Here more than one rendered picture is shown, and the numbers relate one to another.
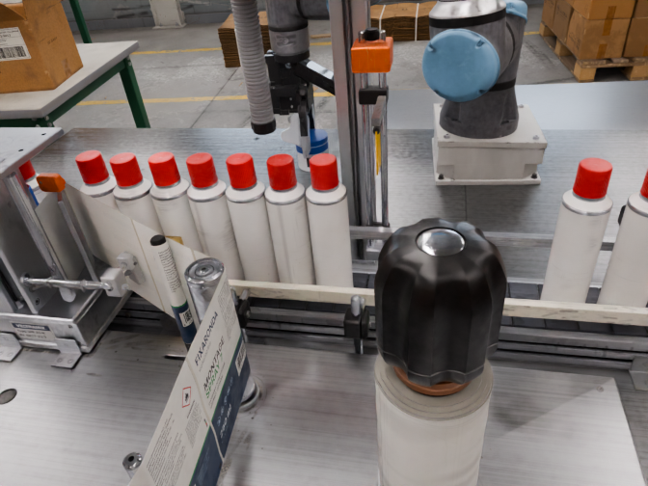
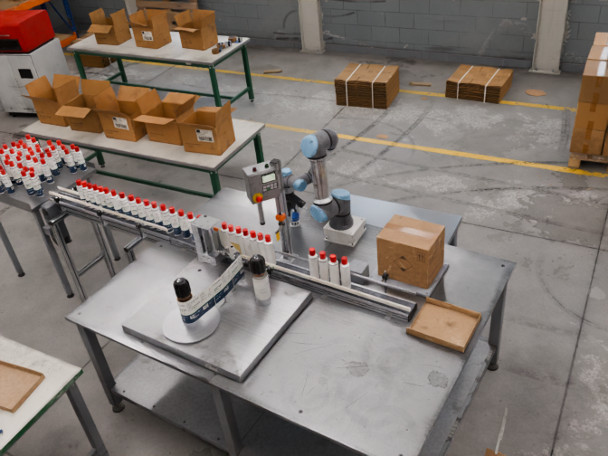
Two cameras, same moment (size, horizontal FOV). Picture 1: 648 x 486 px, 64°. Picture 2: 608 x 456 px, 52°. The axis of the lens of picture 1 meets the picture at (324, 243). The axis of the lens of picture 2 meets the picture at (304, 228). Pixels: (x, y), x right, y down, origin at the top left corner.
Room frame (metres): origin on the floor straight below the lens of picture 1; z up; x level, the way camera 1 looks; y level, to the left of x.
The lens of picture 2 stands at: (-2.07, -1.22, 3.14)
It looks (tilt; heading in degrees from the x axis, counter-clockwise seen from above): 35 degrees down; 21
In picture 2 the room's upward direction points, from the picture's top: 7 degrees counter-clockwise
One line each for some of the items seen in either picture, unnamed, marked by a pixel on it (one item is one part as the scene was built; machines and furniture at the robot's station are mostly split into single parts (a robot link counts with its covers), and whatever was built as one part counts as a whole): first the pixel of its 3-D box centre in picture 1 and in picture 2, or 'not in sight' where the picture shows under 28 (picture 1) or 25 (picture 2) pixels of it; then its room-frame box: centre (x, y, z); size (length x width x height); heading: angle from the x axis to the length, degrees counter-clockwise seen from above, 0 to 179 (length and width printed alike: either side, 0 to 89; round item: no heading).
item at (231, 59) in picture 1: (262, 38); (367, 85); (4.81, 0.35, 0.16); 0.65 x 0.54 x 0.32; 84
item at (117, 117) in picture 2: not in sight; (124, 114); (2.21, 1.92, 0.97); 0.45 x 0.38 x 0.37; 172
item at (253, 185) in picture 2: not in sight; (261, 182); (0.65, 0.02, 1.38); 0.17 x 0.10 x 0.19; 130
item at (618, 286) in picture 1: (640, 246); (323, 267); (0.46, -0.36, 0.98); 0.05 x 0.05 x 0.20
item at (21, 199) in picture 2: not in sight; (52, 222); (1.24, 2.19, 0.46); 0.73 x 0.62 x 0.93; 75
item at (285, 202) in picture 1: (290, 229); (261, 248); (0.57, 0.04, 0.98); 0.05 x 0.05 x 0.20
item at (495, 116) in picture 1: (480, 98); (341, 216); (0.96, -0.33, 0.97); 0.15 x 0.15 x 0.10
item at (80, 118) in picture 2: not in sight; (86, 109); (2.29, 2.36, 0.97); 0.44 x 0.38 x 0.37; 174
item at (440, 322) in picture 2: not in sight; (443, 323); (0.28, -1.03, 0.85); 0.30 x 0.26 x 0.04; 75
